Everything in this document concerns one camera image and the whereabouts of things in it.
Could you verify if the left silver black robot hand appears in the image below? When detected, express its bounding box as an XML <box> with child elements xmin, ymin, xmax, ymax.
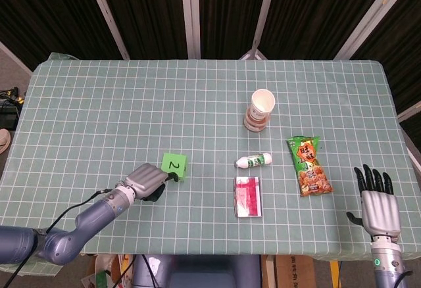
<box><xmin>124</xmin><ymin>162</ymin><xmax>180</xmax><ymax>203</ymax></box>

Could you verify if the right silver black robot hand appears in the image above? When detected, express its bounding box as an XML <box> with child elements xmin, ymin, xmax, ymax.
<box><xmin>345</xmin><ymin>164</ymin><xmax>401</xmax><ymax>239</ymax></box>

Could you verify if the green numbered foam cube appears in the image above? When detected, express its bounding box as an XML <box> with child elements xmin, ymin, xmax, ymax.
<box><xmin>161</xmin><ymin>153</ymin><xmax>188</xmax><ymax>183</ymax></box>

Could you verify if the green grid tablecloth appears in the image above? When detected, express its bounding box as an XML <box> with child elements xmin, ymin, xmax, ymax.
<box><xmin>0</xmin><ymin>53</ymin><xmax>421</xmax><ymax>262</ymax></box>

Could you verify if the green snack bag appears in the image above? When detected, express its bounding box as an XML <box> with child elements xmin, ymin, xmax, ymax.
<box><xmin>286</xmin><ymin>135</ymin><xmax>334</xmax><ymax>198</ymax></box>

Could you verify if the colourful paper bag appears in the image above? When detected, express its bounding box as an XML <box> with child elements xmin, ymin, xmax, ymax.
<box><xmin>82</xmin><ymin>254</ymin><xmax>136</xmax><ymax>288</ymax></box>

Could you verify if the red ink pad case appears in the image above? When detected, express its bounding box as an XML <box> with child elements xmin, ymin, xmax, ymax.
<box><xmin>233</xmin><ymin>176</ymin><xmax>264</xmax><ymax>218</ymax></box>

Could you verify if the blue-grey robot torso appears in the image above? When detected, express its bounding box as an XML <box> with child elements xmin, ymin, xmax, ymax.
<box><xmin>133</xmin><ymin>254</ymin><xmax>262</xmax><ymax>288</ymax></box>

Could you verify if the brown cardboard box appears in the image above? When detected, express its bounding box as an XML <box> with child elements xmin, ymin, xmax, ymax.
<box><xmin>274</xmin><ymin>254</ymin><xmax>316</xmax><ymax>288</ymax></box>

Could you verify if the white green drink bottle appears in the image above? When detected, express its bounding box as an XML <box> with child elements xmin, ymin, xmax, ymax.
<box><xmin>234</xmin><ymin>153</ymin><xmax>273</xmax><ymax>170</ymax></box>

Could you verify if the white paper cup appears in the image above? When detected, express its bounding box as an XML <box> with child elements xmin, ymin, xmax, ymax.
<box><xmin>251</xmin><ymin>89</ymin><xmax>276</xmax><ymax>118</ymax></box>

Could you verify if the beige round object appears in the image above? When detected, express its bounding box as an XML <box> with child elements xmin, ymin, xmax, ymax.
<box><xmin>0</xmin><ymin>128</ymin><xmax>11</xmax><ymax>154</ymax></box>

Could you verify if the black equipment box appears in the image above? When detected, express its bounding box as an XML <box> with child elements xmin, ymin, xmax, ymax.
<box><xmin>0</xmin><ymin>101</ymin><xmax>21</xmax><ymax>130</ymax></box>

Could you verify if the black yellow power strip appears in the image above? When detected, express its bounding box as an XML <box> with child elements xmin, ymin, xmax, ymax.
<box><xmin>0</xmin><ymin>86</ymin><xmax>24</xmax><ymax>105</ymax></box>

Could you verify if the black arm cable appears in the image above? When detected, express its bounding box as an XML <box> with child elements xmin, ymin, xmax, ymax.
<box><xmin>0</xmin><ymin>188</ymin><xmax>112</xmax><ymax>288</ymax></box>

